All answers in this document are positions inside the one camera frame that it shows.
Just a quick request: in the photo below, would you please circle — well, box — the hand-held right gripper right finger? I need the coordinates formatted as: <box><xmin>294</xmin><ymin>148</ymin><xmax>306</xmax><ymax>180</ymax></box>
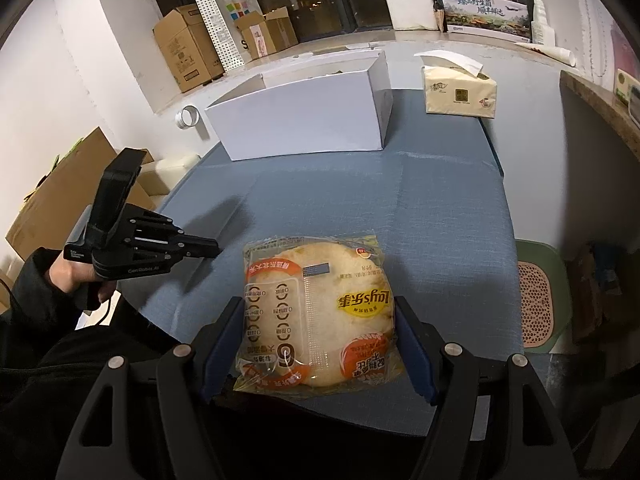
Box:
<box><xmin>392</xmin><ymin>295</ymin><xmax>581</xmax><ymax>480</ymax></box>

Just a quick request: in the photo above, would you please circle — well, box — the large closed cardboard box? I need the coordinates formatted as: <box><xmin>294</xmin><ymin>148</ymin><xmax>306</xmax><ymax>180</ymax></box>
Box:
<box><xmin>152</xmin><ymin>3</ymin><xmax>226</xmax><ymax>94</ymax></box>

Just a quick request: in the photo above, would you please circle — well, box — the person's left hand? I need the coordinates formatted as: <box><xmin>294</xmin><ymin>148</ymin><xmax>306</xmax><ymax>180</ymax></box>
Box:
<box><xmin>59</xmin><ymin>260</ymin><xmax>119</xmax><ymax>306</ymax></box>

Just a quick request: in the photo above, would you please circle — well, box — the blue table cloth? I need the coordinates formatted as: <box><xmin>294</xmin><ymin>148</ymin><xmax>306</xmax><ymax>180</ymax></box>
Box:
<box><xmin>116</xmin><ymin>87</ymin><xmax>526</xmax><ymax>401</ymax></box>

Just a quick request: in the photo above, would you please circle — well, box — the small open cardboard box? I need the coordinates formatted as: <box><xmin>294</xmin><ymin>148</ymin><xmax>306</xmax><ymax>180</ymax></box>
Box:
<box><xmin>234</xmin><ymin>6</ymin><xmax>299</xmax><ymax>59</ymax></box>

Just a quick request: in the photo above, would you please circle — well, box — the flat brown cardboard box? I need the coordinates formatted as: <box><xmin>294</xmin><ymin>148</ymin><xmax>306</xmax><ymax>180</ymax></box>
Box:
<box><xmin>4</xmin><ymin>126</ymin><xmax>157</xmax><ymax>262</ymax></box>

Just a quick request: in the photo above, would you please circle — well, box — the white box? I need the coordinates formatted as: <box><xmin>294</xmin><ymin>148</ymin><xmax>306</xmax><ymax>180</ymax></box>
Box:
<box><xmin>205</xmin><ymin>49</ymin><xmax>395</xmax><ymax>162</ymax></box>

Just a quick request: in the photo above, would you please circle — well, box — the landscape printed box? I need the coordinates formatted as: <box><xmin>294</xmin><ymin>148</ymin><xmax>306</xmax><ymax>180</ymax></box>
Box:
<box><xmin>442</xmin><ymin>0</ymin><xmax>533</xmax><ymax>42</ymax></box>

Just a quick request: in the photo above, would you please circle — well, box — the person's dark clothing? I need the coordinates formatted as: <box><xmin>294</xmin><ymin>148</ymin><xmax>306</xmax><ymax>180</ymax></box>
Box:
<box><xmin>0</xmin><ymin>305</ymin><xmax>211</xmax><ymax>480</ymax></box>

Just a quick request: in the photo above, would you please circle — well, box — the yellow tissue pack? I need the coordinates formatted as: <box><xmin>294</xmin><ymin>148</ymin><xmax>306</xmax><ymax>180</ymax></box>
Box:
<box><xmin>414</xmin><ymin>51</ymin><xmax>498</xmax><ymax>120</ymax></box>

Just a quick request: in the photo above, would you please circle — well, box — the clear round cracker packet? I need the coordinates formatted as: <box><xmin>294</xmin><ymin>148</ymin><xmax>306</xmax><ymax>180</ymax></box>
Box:
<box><xmin>232</xmin><ymin>230</ymin><xmax>405</xmax><ymax>402</ymax></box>

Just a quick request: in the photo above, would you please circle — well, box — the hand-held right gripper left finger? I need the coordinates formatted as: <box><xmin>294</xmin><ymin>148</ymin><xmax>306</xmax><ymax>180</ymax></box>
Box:
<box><xmin>62</xmin><ymin>295</ymin><xmax>246</xmax><ymax>480</ymax></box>

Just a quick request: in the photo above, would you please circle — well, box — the white perforated shopping bag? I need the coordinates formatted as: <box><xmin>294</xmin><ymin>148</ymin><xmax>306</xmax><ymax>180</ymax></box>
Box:
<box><xmin>194</xmin><ymin>0</ymin><xmax>264</xmax><ymax>73</ymax></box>

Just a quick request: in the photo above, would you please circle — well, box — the green stool with pink top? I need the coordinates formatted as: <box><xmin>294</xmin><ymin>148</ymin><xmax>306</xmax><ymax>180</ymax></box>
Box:
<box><xmin>514</xmin><ymin>239</ymin><xmax>572</xmax><ymax>357</ymax></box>

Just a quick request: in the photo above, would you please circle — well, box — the person's left forearm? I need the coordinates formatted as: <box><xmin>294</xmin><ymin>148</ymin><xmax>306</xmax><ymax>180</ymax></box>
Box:
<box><xmin>9</xmin><ymin>248</ymin><xmax>92</xmax><ymax>322</ymax></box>

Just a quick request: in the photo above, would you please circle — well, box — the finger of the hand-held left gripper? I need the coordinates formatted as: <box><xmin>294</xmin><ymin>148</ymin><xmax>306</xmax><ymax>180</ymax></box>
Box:
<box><xmin>177</xmin><ymin>234</ymin><xmax>221</xmax><ymax>259</ymax></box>

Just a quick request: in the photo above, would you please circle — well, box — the stack of white cups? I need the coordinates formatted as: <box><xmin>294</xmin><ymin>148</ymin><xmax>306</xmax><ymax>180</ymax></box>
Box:
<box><xmin>531</xmin><ymin>0</ymin><xmax>557</xmax><ymax>44</ymax></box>

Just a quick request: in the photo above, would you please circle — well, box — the white foam block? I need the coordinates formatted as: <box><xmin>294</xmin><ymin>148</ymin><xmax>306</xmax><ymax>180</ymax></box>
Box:
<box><xmin>382</xmin><ymin>0</ymin><xmax>437</xmax><ymax>32</ymax></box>

